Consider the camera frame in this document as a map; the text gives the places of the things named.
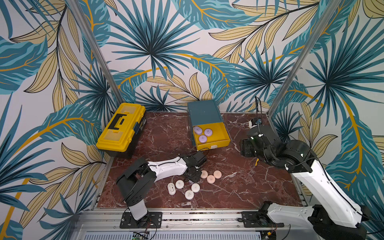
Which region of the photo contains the yellow top drawer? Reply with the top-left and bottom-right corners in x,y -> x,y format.
192,122 -> 231,150

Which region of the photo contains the purple oval case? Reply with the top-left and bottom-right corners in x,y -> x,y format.
193,126 -> 203,135

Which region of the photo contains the teal drawer cabinet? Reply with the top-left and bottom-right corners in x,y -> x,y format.
187,100 -> 223,146

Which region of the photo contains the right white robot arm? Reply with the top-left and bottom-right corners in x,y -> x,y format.
240,123 -> 371,240

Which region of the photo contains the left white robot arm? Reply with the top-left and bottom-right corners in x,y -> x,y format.
116,151 -> 207,221

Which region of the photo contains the pink round case left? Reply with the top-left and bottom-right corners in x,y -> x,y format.
201,170 -> 208,179

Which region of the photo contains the pink round case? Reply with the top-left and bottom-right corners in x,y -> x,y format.
201,170 -> 208,179
207,175 -> 216,184
213,170 -> 222,179

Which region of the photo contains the white round case right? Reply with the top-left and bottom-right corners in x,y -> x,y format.
191,183 -> 201,193

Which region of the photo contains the white round case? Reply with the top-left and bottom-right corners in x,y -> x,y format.
191,183 -> 201,193
175,180 -> 185,190
185,190 -> 195,200

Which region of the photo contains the white round case upper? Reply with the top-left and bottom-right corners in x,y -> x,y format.
175,180 -> 185,190

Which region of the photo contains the pink round case middle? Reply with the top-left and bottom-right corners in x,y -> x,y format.
207,175 -> 216,184

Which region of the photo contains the white round case lower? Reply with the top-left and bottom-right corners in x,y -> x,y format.
185,190 -> 195,200

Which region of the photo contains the pink round case right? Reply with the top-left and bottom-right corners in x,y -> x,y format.
213,170 -> 222,179

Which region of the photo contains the white oval earphone case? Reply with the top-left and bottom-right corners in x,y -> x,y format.
167,183 -> 177,196

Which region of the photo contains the yellow black toolbox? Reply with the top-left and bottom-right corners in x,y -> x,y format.
96,103 -> 147,159

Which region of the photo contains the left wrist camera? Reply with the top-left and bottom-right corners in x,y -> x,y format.
191,151 -> 207,168

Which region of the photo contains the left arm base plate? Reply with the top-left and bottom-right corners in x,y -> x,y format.
120,212 -> 163,229

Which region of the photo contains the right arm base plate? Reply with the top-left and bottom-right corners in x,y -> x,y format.
237,212 -> 285,229

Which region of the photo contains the aluminium front rail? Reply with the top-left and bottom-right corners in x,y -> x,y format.
71,208 -> 320,240

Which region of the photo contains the right aluminium frame post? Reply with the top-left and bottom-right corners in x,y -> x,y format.
267,0 -> 341,118

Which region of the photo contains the aluminium frame post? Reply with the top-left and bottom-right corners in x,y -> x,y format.
67,0 -> 124,106
267,0 -> 341,118

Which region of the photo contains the left aluminium frame post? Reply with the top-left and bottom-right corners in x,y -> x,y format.
67,0 -> 124,106

